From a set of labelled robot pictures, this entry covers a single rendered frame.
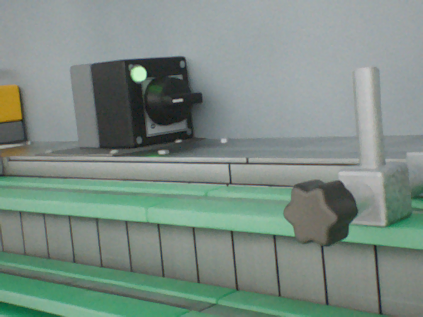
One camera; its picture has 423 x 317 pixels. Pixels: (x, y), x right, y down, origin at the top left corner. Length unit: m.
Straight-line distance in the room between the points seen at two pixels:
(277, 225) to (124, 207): 0.12
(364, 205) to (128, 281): 0.28
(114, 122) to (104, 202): 0.19
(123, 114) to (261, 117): 0.12
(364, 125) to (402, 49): 0.23
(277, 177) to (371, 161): 0.15
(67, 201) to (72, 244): 0.16
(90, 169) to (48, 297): 0.12
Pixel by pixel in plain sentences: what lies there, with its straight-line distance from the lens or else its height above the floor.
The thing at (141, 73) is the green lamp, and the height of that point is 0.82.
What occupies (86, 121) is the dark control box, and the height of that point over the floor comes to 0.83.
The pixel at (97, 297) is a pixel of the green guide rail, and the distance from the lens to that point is 0.55.
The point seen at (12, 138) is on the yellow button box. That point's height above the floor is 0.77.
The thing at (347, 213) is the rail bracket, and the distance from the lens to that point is 0.32.
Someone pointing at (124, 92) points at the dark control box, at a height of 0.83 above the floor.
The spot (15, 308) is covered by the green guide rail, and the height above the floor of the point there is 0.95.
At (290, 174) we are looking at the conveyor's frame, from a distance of 0.49.
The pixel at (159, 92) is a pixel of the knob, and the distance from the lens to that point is 0.65.
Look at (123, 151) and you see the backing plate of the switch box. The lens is 0.64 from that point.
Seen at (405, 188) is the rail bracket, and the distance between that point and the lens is 0.36.
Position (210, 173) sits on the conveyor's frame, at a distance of 0.53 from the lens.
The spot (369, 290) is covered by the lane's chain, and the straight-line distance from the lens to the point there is 0.47.
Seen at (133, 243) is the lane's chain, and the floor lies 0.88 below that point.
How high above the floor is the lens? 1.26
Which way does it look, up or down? 47 degrees down
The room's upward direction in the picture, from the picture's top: 102 degrees counter-clockwise
